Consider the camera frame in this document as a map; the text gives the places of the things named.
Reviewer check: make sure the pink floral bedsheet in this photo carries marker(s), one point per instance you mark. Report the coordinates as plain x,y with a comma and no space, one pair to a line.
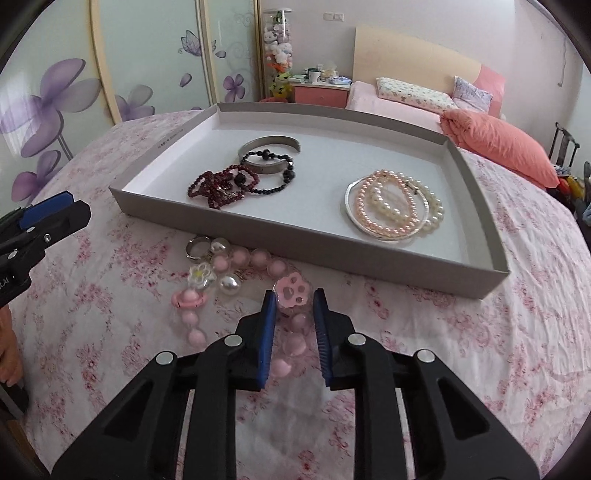
461,369

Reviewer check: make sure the pink nightstand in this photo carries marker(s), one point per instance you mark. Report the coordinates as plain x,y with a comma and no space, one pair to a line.
318,94

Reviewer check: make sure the person's left hand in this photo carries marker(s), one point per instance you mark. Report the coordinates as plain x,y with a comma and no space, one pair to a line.
9,350

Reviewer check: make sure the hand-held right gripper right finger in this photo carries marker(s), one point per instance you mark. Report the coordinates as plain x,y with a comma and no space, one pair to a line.
322,332

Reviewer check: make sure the white mug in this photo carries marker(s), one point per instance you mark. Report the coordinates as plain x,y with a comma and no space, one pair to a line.
314,76

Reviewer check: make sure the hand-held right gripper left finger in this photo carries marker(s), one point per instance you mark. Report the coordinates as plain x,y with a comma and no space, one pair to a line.
268,332

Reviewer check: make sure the beige wooden headboard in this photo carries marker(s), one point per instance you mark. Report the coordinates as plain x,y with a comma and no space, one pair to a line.
415,55

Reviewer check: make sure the thin silver bangle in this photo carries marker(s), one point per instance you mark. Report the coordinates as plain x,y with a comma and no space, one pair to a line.
355,217

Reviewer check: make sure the bed with pink sheet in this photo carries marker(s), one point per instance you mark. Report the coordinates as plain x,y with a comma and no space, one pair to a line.
392,110

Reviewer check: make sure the floral glass wardrobe door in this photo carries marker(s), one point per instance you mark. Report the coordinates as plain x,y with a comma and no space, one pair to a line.
46,92
152,55
231,50

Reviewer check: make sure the patterned white pillow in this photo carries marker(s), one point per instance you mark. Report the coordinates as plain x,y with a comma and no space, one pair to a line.
411,94

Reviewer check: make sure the coral folded quilt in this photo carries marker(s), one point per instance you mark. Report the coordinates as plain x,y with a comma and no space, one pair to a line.
498,143

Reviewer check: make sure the lilac pillow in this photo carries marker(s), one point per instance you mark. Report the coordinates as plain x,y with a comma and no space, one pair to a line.
473,97

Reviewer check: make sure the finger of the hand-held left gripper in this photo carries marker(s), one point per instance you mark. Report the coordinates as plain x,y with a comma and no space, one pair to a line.
60,221
46,207

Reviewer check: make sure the dark wooden chair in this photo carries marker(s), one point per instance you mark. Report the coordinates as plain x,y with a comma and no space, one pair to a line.
563,147

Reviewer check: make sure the clear tube of plush toys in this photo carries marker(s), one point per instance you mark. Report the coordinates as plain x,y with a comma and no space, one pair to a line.
278,50

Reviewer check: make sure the grey cardboard box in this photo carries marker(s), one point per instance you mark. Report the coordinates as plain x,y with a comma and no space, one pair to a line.
323,184

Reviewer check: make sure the silver cuff bangle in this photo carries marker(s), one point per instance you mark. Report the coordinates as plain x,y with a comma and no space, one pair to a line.
263,168

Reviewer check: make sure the wall switch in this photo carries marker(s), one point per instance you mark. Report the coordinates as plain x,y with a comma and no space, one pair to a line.
334,17

